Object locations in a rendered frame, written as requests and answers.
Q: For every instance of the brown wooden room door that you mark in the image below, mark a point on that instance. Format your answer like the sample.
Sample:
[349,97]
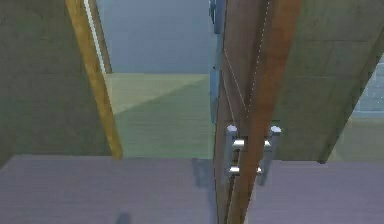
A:
[263,83]

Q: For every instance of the light wooden door frame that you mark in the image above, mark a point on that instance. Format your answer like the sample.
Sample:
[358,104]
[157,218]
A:
[96,83]

